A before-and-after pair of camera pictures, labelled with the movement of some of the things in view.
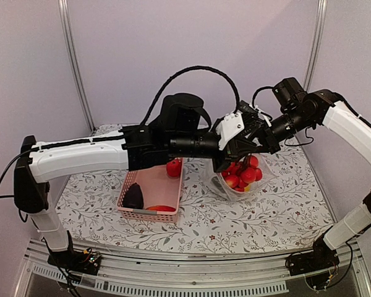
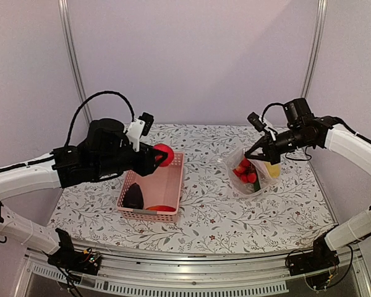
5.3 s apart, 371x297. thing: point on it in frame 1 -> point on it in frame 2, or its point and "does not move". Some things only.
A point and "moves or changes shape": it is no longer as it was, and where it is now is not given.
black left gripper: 240,146 -> 146,166
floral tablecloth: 289,215 does not move
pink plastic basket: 157,189 does not move
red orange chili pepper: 161,208 does not move
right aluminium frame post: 315,52 does not move
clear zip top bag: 242,177 moves or changes shape
